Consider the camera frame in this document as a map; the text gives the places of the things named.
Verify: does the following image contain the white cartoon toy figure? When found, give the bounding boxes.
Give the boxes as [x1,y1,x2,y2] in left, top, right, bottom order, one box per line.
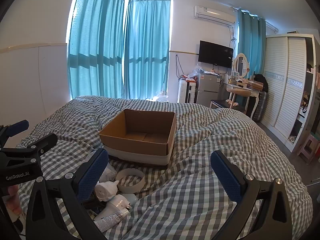
[95,180,120,202]

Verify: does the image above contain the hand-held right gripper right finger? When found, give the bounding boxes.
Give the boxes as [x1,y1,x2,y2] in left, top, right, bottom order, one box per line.
[210,150,293,240]

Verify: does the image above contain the white dressing table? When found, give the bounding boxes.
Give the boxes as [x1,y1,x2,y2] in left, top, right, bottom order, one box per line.
[226,82,261,118]

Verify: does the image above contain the pink plastic stool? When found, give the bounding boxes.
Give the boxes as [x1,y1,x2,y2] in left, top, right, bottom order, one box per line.
[296,134,320,165]

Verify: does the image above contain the brown cardboard box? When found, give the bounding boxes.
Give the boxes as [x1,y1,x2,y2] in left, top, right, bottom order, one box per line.
[99,109,176,169]

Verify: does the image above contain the white louvered wardrobe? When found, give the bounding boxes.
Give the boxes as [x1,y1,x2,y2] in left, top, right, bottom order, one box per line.
[260,33,320,153]

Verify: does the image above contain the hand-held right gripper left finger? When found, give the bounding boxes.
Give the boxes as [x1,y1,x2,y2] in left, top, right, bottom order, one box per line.
[25,148,109,240]

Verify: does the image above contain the wooden chair dark seat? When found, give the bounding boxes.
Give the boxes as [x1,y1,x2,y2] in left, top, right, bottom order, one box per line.
[210,90,252,111]

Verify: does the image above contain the black bag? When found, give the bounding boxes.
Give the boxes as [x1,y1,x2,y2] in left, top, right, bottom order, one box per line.
[254,74,269,92]

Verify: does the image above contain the narrow teal curtain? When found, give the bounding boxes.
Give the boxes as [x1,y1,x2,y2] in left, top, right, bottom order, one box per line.
[236,9,267,80]

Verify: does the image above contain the person's left hand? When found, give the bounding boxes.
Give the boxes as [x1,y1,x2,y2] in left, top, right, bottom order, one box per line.
[6,184,23,215]

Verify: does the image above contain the black wall television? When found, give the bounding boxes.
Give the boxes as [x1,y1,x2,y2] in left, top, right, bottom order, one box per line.
[198,40,234,68]

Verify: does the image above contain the white cylindrical device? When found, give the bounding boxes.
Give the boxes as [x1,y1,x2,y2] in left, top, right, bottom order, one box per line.
[106,194,132,214]

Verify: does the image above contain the white tape roll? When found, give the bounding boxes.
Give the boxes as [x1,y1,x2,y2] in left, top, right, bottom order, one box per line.
[115,169,145,193]

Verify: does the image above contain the grey checked blanket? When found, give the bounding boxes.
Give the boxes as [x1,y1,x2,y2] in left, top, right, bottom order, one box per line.
[16,95,314,240]

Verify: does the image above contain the clear plastic bags pile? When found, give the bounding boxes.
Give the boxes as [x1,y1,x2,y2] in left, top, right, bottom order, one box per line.
[152,90,171,103]

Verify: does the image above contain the white oval mirror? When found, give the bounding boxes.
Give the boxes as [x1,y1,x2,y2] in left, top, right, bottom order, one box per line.
[232,53,249,80]

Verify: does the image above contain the dark suitcase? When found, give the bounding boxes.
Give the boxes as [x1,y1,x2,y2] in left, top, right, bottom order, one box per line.
[252,91,269,123]

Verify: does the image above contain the clear plastic bag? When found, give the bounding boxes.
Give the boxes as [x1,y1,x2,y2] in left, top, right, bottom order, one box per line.
[100,162,117,183]

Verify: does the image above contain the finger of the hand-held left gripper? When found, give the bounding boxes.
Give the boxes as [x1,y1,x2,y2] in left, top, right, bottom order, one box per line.
[4,120,30,138]
[15,133,58,156]

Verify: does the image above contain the silver small fridge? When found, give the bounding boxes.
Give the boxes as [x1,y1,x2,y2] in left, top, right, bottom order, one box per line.
[196,73,222,105]

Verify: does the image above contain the white suitcase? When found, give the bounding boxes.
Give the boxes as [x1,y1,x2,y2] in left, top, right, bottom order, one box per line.
[177,80,199,104]

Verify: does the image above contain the wide teal curtain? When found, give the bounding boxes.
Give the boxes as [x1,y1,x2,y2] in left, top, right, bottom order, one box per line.
[67,0,126,100]

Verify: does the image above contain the white air conditioner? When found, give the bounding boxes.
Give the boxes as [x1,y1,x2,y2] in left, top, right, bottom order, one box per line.
[193,5,236,27]

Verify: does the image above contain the white printed tube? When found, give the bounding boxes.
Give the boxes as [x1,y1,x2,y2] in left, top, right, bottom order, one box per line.
[94,209,130,233]

